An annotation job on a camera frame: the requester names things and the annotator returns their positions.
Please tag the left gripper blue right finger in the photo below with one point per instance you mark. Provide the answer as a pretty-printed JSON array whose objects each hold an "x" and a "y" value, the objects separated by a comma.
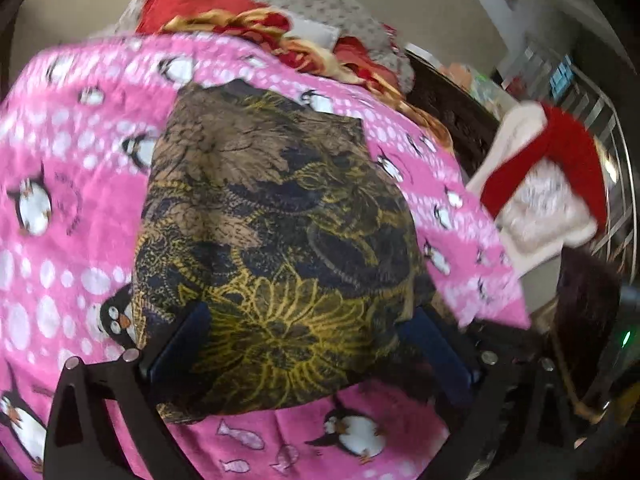
[{"x": 494, "y": 379}]

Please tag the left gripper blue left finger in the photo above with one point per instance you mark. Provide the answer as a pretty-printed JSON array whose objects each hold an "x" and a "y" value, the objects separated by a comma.
[{"x": 81, "y": 440}]

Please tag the brown floral patterned garment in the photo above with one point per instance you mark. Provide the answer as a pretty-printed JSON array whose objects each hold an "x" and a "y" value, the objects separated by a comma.
[{"x": 302, "y": 249}]

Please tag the dark wooden headboard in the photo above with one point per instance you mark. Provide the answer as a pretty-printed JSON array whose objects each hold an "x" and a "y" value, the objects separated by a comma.
[{"x": 472, "y": 128}]

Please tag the red cloth on chair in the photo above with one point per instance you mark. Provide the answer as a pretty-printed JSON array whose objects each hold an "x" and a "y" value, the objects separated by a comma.
[{"x": 564, "y": 141}]

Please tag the pink penguin blanket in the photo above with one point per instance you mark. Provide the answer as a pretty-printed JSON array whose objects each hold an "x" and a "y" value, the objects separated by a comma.
[{"x": 78, "y": 132}]

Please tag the white pillow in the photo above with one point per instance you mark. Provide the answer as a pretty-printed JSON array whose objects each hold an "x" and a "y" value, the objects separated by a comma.
[{"x": 322, "y": 35}]

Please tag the red gold crumpled blanket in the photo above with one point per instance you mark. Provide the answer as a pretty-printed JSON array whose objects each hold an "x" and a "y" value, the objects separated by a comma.
[{"x": 269, "y": 28}]

